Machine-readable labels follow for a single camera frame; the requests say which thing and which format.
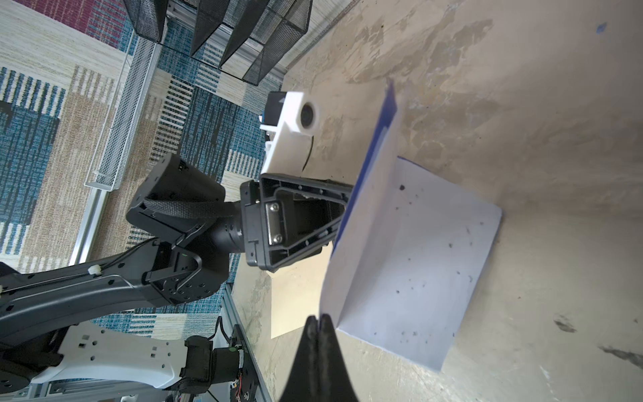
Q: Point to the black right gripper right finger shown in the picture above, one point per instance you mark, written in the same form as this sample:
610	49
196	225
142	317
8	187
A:
334	381

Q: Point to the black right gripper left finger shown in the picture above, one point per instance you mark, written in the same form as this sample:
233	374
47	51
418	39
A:
302	383

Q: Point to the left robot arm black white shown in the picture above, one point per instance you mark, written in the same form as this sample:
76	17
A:
47	318

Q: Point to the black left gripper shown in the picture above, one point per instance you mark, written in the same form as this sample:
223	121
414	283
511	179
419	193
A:
263	225

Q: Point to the white letter paper blue border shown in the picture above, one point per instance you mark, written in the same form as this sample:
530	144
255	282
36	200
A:
409	252

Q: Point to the black mesh wire shelf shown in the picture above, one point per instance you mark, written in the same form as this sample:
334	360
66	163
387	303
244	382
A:
244	40

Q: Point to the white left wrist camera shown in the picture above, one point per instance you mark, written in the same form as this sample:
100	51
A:
291	120

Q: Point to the tan manila envelope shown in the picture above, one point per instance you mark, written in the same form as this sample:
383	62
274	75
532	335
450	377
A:
296	292

